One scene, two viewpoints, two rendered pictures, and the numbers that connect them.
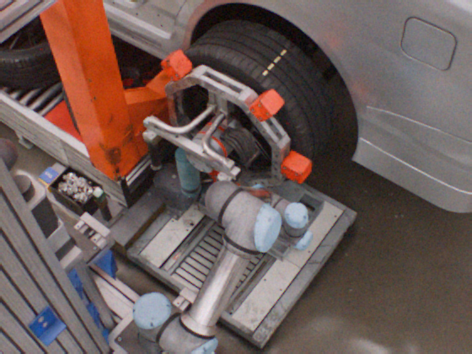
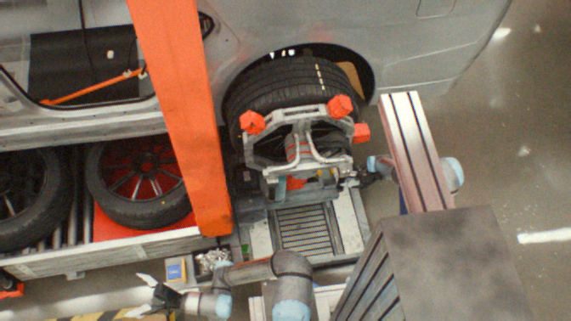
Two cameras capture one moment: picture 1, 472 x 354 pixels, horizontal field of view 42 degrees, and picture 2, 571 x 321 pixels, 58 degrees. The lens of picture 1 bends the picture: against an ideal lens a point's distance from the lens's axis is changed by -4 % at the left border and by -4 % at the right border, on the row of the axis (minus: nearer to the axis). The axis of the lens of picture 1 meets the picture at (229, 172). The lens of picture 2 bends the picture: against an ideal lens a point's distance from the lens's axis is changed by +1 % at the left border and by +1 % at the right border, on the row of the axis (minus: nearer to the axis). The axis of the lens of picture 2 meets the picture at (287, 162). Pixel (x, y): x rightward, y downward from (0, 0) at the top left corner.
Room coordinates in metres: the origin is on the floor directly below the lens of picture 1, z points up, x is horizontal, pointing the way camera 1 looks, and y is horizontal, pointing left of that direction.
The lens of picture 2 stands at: (0.79, 1.09, 3.02)
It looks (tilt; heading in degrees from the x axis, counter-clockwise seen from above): 61 degrees down; 307
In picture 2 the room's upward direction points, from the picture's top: 4 degrees clockwise
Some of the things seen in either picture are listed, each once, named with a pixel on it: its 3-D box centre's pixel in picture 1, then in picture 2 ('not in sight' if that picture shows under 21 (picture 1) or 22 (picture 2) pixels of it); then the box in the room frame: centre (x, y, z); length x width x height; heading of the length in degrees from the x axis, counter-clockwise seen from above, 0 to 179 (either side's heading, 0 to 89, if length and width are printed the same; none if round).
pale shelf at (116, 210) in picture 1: (77, 198); (208, 268); (1.55, 0.69, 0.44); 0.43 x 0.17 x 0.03; 50
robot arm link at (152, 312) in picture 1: (155, 317); not in sight; (0.74, 0.25, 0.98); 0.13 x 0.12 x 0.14; 48
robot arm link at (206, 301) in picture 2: not in sight; (215, 305); (1.21, 0.89, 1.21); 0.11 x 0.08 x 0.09; 34
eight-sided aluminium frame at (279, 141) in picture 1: (226, 130); (297, 143); (1.54, 0.00, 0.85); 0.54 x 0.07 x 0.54; 50
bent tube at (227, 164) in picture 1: (225, 132); (326, 142); (1.38, 0.00, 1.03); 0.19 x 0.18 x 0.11; 140
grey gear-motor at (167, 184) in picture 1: (195, 175); (248, 190); (1.76, 0.16, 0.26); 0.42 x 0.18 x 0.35; 140
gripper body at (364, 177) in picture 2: not in sight; (370, 174); (1.16, -0.09, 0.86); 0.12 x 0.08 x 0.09; 51
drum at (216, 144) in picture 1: (214, 142); (301, 154); (1.49, 0.05, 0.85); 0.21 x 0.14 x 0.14; 140
